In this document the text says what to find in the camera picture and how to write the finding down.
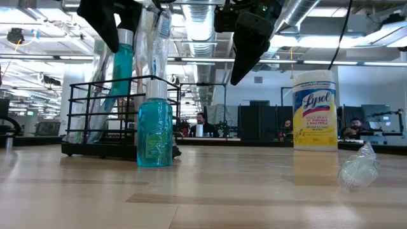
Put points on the white paper roll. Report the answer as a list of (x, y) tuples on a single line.
[(199, 130)]

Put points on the black curved bar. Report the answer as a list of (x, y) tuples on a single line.
[(12, 120)]

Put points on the long ceiling light strip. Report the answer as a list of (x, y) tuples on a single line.
[(286, 61)]

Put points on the teal mouthwash bottle white cap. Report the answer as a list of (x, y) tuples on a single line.
[(154, 133), (124, 63)]

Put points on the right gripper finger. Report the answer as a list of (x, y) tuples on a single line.
[(251, 41)]

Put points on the bright ceiling light panel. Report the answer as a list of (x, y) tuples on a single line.
[(318, 41)]

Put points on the short silver post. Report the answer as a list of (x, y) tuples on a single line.
[(9, 143)]

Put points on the silver spiral ceiling duct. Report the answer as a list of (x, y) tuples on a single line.
[(198, 41), (302, 9)]

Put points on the dark grey chair back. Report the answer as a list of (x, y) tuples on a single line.
[(47, 128)]

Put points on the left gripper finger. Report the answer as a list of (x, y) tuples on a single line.
[(101, 16), (131, 14)]

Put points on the black partition panels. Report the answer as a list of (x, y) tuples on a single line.
[(260, 124)]

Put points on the black ceiling device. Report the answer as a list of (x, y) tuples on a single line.
[(15, 35)]

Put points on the Lysol wipes canister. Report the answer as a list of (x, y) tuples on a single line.
[(314, 127)]

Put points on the green toothbrush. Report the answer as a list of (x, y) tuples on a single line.
[(357, 171), (97, 60)]

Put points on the dark background monitor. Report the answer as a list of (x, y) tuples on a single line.
[(375, 111)]

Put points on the thin black background frame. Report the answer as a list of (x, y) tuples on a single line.
[(206, 84)]

